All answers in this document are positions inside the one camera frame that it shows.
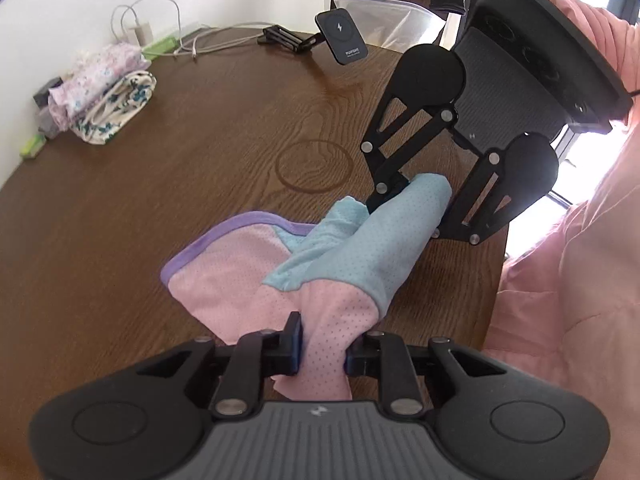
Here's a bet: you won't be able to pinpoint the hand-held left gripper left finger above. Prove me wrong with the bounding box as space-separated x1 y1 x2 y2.
136 311 305 418

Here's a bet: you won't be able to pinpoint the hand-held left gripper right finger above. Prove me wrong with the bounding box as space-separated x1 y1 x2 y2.
344 331 508 418

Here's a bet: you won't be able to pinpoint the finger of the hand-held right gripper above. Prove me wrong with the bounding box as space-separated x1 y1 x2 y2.
432 147 523 246
360 92 458 216

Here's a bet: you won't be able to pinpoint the pink blue purple mesh garment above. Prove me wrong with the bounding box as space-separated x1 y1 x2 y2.
161 172 453 402

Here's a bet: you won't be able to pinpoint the person's right forearm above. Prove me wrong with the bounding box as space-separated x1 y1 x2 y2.
542 0 640 133

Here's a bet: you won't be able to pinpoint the white teal-flowered folded clothes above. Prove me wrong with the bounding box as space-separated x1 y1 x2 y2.
70 71 157 146

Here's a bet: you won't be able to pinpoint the pink floral folded clothes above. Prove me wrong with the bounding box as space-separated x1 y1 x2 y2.
47 42 151 131

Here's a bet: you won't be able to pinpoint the clear plastic bag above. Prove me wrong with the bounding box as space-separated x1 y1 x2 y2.
334 0 448 56

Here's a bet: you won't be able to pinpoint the person's pink clothing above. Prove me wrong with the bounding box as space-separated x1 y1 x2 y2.
482 110 640 480

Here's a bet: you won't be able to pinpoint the black folding phone stand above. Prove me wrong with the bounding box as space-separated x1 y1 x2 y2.
257 25 326 55

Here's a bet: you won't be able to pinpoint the green white power strip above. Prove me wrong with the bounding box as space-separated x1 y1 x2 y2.
141 22 211 61

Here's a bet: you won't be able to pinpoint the green tissue pack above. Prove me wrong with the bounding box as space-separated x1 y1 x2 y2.
19 135 46 160

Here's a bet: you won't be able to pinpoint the grey patterned pouch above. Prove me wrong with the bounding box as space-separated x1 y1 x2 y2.
37 105 61 138

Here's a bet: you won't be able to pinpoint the black box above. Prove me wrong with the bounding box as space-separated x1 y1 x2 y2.
32 77 63 108

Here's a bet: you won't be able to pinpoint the dark wireless charger pad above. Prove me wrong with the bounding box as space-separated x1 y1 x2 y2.
315 9 370 66

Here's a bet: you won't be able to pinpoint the white cable bundle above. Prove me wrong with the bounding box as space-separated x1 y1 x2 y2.
172 21 273 58

